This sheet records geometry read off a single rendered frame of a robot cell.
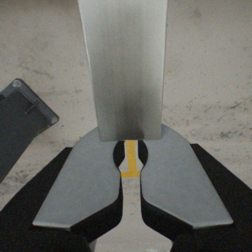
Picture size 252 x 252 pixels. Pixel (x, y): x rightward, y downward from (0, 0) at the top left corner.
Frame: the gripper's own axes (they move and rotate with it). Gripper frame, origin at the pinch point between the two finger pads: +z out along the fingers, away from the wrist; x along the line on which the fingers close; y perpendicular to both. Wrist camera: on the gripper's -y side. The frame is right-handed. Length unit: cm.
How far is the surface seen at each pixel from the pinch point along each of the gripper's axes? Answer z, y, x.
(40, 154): 83, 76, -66
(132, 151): 83, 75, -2
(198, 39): 83, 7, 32
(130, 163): 82, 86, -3
